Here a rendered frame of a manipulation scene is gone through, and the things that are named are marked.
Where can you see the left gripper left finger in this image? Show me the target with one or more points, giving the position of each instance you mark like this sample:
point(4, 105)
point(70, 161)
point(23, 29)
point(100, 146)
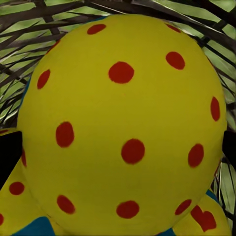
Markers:
point(10, 153)

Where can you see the wicker basket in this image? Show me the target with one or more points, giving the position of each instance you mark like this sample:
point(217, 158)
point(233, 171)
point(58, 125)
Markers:
point(211, 30)

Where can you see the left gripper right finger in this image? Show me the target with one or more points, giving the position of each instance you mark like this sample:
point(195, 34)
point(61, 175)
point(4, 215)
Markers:
point(229, 147)

